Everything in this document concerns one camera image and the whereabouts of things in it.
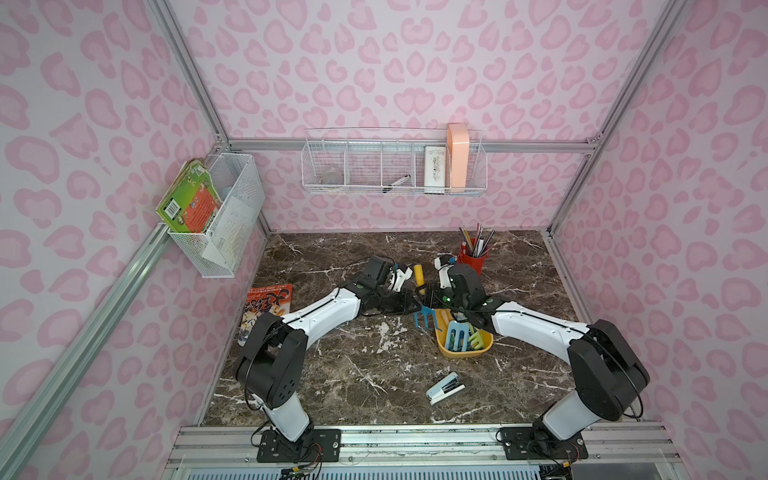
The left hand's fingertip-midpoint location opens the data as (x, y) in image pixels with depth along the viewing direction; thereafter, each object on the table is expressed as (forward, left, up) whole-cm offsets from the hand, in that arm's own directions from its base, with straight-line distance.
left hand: (421, 303), depth 84 cm
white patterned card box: (+35, -5, +20) cm, 41 cm away
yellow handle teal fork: (-1, -1, -2) cm, 3 cm away
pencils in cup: (+24, -21, -3) cm, 32 cm away
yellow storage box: (-6, -5, +3) cm, 8 cm away
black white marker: (+39, +4, +14) cm, 41 cm away
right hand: (+5, 0, 0) cm, 5 cm away
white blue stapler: (-20, -6, -11) cm, 23 cm away
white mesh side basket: (+10, +54, +12) cm, 56 cm away
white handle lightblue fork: (-3, -12, -9) cm, 15 cm away
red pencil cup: (+20, -21, -7) cm, 30 cm away
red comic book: (+9, +47, -12) cm, 50 cm away
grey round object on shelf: (+38, +28, +15) cm, 49 cm away
